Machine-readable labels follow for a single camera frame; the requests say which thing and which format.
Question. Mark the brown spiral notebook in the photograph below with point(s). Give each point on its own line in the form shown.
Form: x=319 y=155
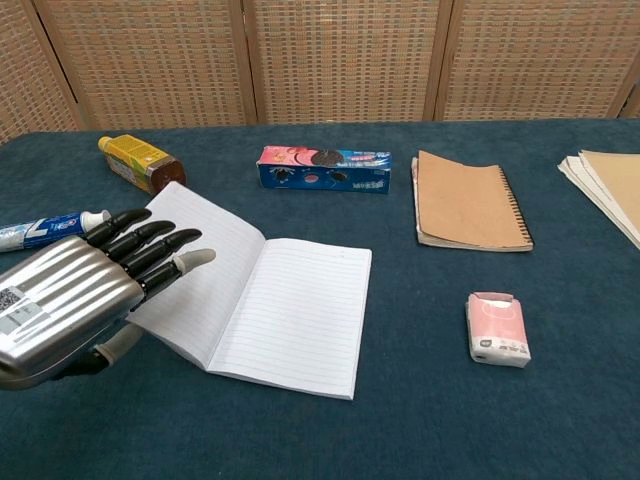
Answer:
x=465 y=205

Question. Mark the pink white tissue pack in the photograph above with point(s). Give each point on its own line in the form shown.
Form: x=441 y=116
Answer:
x=497 y=330

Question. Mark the blue white toothpaste tube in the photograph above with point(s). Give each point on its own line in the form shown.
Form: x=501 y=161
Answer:
x=45 y=231

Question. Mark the woven bamboo folding screen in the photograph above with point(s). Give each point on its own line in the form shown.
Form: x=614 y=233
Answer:
x=340 y=60

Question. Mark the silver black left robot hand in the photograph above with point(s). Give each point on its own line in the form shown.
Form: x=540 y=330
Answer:
x=65 y=295

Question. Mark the yellow label tea bottle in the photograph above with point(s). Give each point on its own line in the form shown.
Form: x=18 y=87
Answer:
x=137 y=157

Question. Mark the white lined notebook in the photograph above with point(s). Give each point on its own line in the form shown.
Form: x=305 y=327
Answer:
x=295 y=310

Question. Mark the beige large paper pad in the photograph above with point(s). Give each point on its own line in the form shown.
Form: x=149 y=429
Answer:
x=612 y=185

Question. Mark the blue pink cookie box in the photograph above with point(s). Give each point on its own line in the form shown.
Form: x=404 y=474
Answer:
x=325 y=172

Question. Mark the dark blue table cloth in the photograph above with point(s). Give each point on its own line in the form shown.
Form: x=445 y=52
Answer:
x=320 y=440

